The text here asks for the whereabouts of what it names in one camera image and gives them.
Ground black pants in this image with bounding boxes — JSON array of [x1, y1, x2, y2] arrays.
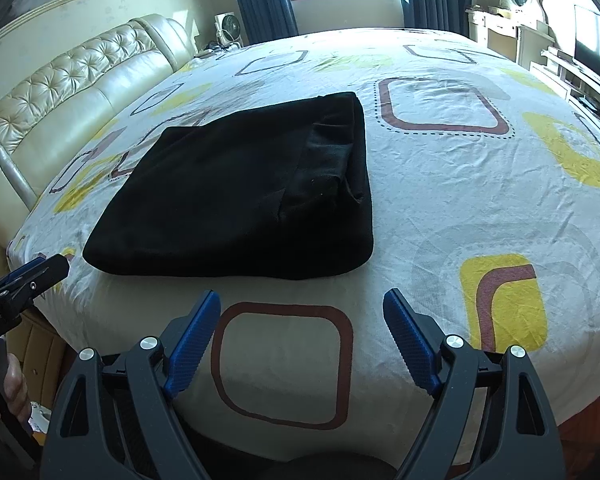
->
[[83, 92, 374, 281]]

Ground left hand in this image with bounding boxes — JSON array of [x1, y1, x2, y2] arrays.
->
[[0, 346, 32, 426]]

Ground cream tufted headboard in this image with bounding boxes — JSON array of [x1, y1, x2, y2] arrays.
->
[[0, 14, 197, 276]]

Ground patterned white bed sheet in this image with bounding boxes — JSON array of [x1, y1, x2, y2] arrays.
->
[[7, 29, 600, 476]]

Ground small white fan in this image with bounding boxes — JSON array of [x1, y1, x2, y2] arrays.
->
[[214, 12, 244, 49]]

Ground white tv stand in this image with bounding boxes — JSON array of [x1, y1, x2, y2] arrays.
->
[[529, 47, 600, 118]]

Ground dark blue left curtain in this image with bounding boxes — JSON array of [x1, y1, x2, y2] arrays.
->
[[237, 0, 299, 44]]

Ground white dressing table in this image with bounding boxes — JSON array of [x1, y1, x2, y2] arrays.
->
[[466, 6, 555, 70]]

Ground black flat television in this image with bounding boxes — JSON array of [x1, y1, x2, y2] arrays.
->
[[574, 4, 600, 64]]

